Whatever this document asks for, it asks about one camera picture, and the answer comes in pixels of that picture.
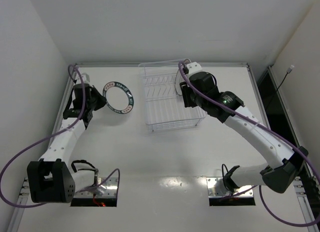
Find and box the green rimmed lettered plate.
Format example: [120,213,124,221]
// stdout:
[102,81,135,114]

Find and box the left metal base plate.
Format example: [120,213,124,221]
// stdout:
[74,177,119,199]

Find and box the metal base plate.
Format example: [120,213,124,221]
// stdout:
[74,177,119,199]
[206,177,254,199]

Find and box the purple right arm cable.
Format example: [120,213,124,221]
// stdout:
[177,61,320,227]

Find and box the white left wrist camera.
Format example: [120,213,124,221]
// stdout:
[79,73,90,84]

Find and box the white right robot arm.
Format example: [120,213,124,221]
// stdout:
[179,71,304,196]

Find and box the white wire dish rack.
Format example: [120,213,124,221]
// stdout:
[138,60,206,132]

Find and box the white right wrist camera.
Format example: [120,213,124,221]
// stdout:
[183,62,203,76]

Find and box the black wall cable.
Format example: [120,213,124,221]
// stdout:
[264,64,295,110]

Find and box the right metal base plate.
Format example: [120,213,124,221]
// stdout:
[206,177,254,199]

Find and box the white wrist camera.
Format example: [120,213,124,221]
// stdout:
[183,62,203,76]
[79,73,90,84]

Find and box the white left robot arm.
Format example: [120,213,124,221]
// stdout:
[27,83,106,203]

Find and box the orange patterned plate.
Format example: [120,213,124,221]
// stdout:
[175,59,191,96]

